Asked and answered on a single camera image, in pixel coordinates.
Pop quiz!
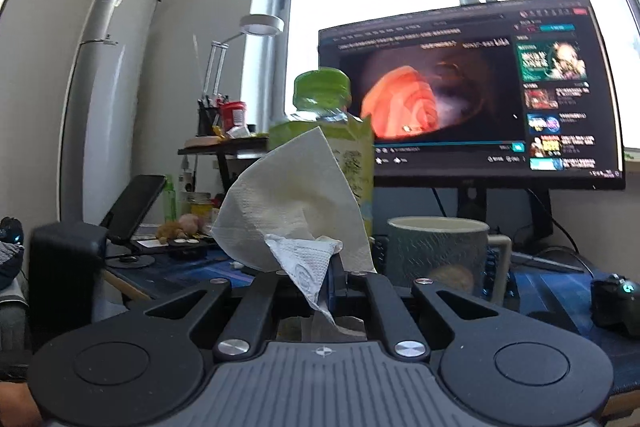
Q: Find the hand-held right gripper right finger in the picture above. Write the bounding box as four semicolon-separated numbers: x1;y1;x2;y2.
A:
325;254;527;362

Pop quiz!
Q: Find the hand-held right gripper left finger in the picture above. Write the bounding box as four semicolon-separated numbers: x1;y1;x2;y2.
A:
118;272;314;362

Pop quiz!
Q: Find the white paper tissue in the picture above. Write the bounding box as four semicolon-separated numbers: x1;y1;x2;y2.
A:
210;127;378;341

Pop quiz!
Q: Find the red plastic container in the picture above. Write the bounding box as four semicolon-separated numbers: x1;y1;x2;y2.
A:
220;101;248;132

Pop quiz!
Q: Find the wooden stick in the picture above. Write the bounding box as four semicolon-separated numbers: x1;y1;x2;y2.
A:
102;269;152;301

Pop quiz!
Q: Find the black phone stand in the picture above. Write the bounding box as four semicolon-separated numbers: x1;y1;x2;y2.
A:
102;207;157;269

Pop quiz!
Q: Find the black smartphone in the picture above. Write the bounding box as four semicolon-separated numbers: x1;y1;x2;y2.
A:
109;174;167;244

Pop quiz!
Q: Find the patterned ceramic mug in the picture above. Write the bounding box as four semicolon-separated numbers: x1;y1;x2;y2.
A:
387;216;513;308

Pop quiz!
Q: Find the yellow glass jar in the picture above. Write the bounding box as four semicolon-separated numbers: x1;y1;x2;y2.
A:
189;192;214;228

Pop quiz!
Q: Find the small brown plush toy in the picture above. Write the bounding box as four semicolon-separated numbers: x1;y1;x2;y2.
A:
156;213;201;244

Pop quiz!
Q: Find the green spray bottle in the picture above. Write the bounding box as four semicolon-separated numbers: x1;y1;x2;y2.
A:
162;175;179;224

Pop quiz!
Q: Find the black desk shelf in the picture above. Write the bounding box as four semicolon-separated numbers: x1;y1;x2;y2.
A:
177;134;271;208

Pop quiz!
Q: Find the white tower air conditioner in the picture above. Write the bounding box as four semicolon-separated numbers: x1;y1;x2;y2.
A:
59;0;163;228

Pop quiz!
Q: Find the black pen holder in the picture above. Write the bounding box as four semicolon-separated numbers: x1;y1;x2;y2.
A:
196;94;224;136

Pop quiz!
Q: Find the green capped plastic bottle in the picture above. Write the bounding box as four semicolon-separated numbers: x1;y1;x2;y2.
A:
269;68;376;238

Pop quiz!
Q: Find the black computer monitor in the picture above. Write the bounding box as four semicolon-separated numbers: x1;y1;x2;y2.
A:
318;0;627;273

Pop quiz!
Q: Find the white desk lamp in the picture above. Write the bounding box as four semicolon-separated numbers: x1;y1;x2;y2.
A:
200;14;286;108

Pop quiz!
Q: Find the black computer mouse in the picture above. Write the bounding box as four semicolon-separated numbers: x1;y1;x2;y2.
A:
591;273;640;338

